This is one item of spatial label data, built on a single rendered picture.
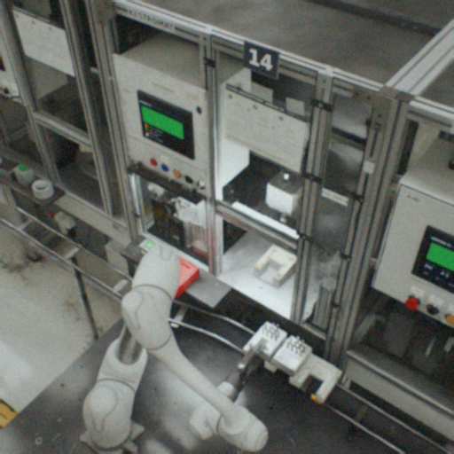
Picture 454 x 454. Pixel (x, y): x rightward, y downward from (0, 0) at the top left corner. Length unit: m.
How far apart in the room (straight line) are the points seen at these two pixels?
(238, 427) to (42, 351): 1.79
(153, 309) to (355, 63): 0.91
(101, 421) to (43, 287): 1.79
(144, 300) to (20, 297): 2.21
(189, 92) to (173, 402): 1.24
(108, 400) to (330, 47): 1.40
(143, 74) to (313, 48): 0.62
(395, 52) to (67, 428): 1.81
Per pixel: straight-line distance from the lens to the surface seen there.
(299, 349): 2.28
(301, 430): 2.40
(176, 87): 1.99
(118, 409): 2.19
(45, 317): 3.69
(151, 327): 1.72
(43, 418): 2.52
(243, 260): 2.58
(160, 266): 1.80
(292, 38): 1.84
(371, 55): 1.78
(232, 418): 1.98
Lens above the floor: 2.82
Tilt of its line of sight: 45 degrees down
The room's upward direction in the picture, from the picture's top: straight up
